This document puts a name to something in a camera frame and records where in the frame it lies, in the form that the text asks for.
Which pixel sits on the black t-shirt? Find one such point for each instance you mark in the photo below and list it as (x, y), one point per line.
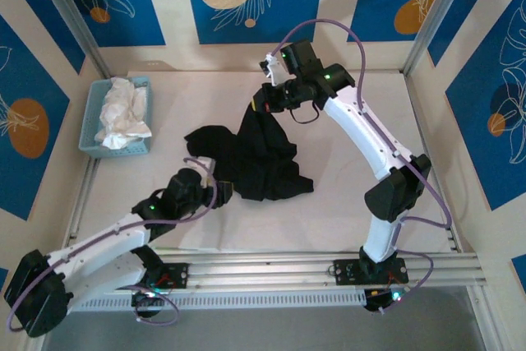
(255, 153)

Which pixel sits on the light blue plastic basket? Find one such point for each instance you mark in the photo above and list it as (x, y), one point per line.
(87, 129)

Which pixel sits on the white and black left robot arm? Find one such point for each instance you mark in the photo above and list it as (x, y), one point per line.
(107, 250)

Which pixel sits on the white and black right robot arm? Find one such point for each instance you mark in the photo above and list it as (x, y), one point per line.
(361, 133)

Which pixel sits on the white table cover sheet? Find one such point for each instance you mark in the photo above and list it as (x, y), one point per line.
(205, 92)

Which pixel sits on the crumpled white cloth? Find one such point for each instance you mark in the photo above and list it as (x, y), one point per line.
(123, 112)

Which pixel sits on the black left controller board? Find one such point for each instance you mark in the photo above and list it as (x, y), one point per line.
(144, 301)

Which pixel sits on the black controller board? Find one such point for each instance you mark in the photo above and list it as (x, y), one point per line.
(376, 299)
(144, 301)

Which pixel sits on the black right controller board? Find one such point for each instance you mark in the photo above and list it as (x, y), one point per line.
(376, 299)

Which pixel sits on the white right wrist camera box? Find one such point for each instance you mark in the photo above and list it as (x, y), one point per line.
(274, 69)

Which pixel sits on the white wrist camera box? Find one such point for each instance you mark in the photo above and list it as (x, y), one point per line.
(204, 162)
(274, 69)

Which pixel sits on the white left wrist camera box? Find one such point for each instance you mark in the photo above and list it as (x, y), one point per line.
(204, 162)

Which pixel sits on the aluminium front rail frame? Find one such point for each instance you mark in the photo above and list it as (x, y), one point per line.
(263, 273)

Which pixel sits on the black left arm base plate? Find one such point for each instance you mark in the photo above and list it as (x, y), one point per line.
(176, 275)

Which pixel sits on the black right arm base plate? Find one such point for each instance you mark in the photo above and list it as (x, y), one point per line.
(345, 272)

